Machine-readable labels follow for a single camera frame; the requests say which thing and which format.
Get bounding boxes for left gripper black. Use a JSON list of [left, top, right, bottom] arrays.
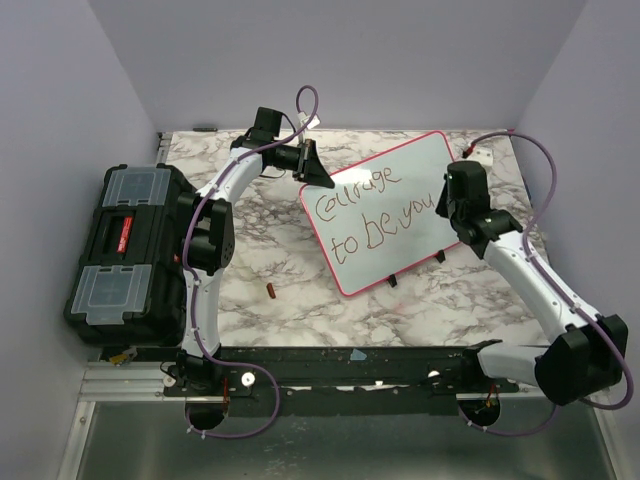
[[270, 138, 333, 187]]

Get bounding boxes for whiteboard with pink frame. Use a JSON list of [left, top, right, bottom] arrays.
[[299, 131, 458, 296]]

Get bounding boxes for dark red marker cap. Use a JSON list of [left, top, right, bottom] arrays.
[[266, 283, 276, 299]]

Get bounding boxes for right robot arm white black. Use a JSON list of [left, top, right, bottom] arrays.
[[436, 160, 628, 406]]

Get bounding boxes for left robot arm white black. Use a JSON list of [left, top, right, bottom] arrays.
[[176, 107, 335, 395]]

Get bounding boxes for black whiteboard stand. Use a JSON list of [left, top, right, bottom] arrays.
[[387, 250, 446, 288]]

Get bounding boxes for black toolbox with clear lids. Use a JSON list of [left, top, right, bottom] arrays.
[[64, 164, 195, 347]]

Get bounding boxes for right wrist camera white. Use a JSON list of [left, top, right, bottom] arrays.
[[465, 146, 494, 170]]

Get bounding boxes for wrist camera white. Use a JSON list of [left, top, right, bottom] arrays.
[[465, 146, 494, 170], [297, 111, 321, 143]]

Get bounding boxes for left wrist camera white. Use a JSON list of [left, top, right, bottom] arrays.
[[297, 111, 321, 143]]

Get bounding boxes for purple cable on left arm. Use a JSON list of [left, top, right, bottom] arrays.
[[182, 85, 321, 441]]

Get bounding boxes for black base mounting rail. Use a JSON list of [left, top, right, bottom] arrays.
[[164, 342, 521, 419]]

